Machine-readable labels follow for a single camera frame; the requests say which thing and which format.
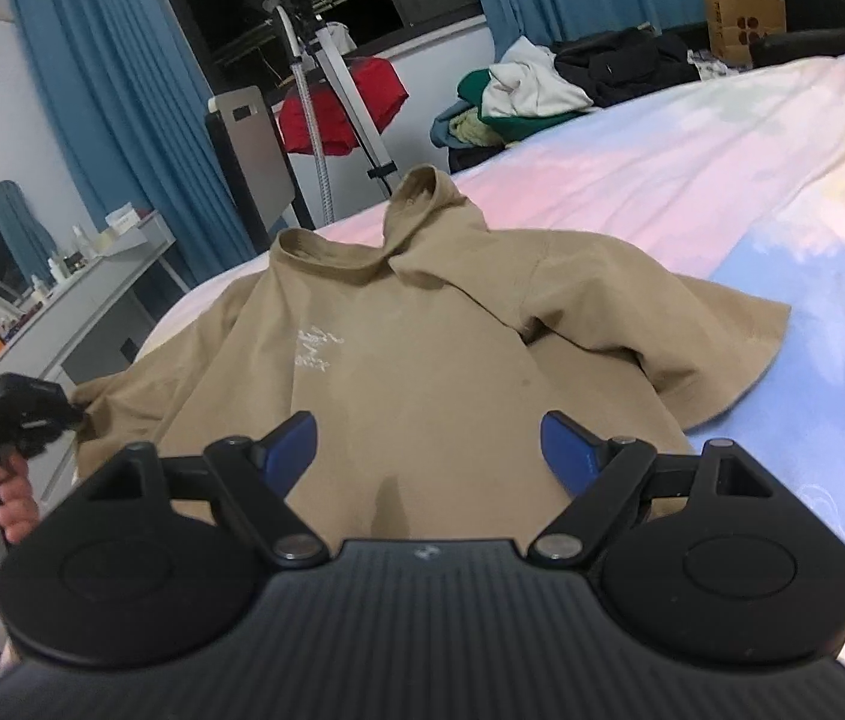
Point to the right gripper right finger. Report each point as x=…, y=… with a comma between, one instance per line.
x=604, y=479

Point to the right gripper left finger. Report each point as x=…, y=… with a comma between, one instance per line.
x=253, y=480

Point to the tan t-shirt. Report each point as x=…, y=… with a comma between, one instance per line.
x=429, y=361

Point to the pile of mixed clothes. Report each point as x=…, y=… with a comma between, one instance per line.
x=533, y=88

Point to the white dressing desk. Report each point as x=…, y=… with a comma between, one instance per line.
x=95, y=323

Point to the white tissue box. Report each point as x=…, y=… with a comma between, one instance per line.
x=122, y=219

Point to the left blue curtain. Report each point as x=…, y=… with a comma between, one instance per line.
x=127, y=102

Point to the black sofa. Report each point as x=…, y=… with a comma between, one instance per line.
x=819, y=26

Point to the red garment on stand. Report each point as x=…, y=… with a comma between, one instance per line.
x=379, y=87

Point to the brown paper bag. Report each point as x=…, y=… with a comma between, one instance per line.
x=734, y=26

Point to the wavy frame mirror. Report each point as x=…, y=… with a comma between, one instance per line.
x=25, y=245

